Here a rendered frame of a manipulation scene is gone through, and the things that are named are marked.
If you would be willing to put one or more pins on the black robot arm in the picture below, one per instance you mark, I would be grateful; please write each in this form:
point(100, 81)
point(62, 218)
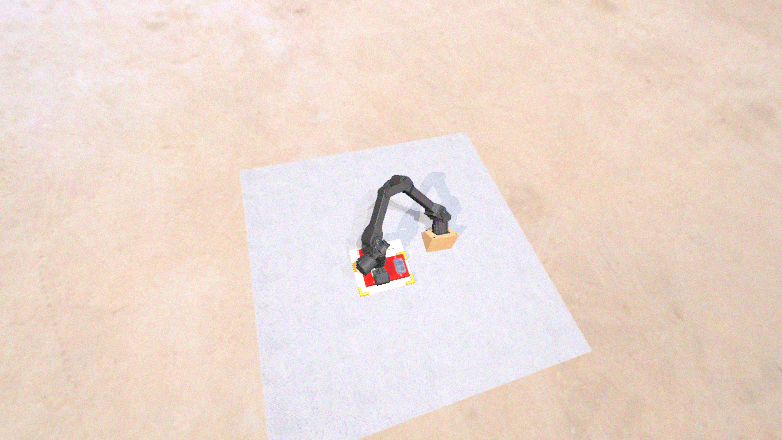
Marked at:
point(373, 234)

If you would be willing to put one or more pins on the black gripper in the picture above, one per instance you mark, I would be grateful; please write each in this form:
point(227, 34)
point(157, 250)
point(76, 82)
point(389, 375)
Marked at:
point(381, 276)

